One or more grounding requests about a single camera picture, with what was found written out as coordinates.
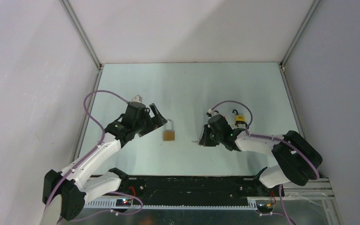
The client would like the yellow padlock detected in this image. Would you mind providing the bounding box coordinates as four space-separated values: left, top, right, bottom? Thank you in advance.
232 109 247 127

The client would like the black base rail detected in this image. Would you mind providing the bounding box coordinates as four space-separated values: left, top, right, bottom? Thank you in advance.
118 176 285 207

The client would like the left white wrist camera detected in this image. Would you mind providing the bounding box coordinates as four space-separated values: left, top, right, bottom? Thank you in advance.
130 95 143 103

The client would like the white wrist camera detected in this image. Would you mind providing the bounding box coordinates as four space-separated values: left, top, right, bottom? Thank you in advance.
130 95 143 103
206 109 220 118

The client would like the right aluminium frame post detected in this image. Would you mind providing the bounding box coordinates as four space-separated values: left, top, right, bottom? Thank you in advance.
279 0 322 68

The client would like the left controller board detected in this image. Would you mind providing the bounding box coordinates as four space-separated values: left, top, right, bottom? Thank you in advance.
116 198 133 207

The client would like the aluminium frame post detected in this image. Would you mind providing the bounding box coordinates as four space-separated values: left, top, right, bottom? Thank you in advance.
59 0 102 70
279 0 322 68

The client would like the right controller board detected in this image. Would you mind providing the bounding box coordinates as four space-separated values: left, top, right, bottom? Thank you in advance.
256 203 274 216

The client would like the brass padlock long shackle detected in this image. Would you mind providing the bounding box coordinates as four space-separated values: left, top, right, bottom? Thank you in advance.
163 119 175 142

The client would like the controller board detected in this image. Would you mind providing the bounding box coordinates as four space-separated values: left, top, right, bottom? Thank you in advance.
256 203 274 216
116 198 133 207

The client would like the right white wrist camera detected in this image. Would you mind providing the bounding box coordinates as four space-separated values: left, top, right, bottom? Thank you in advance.
206 109 220 118

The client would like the left aluminium frame post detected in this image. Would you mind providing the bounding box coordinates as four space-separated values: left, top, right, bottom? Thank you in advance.
59 0 102 70

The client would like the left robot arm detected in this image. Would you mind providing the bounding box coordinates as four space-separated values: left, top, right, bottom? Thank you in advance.
40 101 168 225

